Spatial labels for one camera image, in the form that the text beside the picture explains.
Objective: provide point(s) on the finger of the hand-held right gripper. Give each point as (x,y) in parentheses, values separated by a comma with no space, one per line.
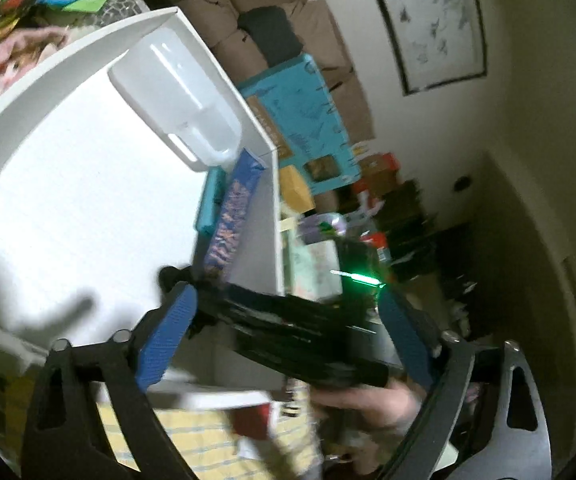
(172,275)

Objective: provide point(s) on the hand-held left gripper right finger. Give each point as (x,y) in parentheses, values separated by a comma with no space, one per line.
(408,340)

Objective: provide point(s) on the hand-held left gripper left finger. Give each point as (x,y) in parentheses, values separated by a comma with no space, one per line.
(167,335)

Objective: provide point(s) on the dark blue patterned box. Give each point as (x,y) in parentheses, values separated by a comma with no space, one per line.
(233,215)

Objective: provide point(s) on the white gift box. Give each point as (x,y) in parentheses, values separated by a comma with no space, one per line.
(92,185)

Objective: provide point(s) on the teal gift box lid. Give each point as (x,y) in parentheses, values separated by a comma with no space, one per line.
(303,115)

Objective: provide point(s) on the person's right hand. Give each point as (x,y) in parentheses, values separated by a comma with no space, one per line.
(368,405)

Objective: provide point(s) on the small teal box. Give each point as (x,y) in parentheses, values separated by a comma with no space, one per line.
(207,205)

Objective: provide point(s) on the red box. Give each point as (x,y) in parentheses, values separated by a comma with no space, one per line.
(253,420)

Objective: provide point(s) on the yellow striped cloth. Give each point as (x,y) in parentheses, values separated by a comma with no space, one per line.
(197,440)

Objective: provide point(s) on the white plastic tray insert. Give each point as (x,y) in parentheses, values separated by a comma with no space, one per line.
(177,90)

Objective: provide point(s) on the black cushion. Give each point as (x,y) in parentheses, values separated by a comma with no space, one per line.
(268,35)

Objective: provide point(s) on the brown sofa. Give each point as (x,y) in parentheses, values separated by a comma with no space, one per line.
(227,15)

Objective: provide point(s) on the pink plush toy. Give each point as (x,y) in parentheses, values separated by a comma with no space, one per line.
(17,55)

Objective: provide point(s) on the green card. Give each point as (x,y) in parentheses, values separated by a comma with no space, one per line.
(90,1)

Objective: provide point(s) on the framed ink painting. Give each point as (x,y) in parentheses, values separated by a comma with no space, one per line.
(433,20)

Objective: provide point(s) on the black wall outlet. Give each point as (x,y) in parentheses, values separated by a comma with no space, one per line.
(463,183)

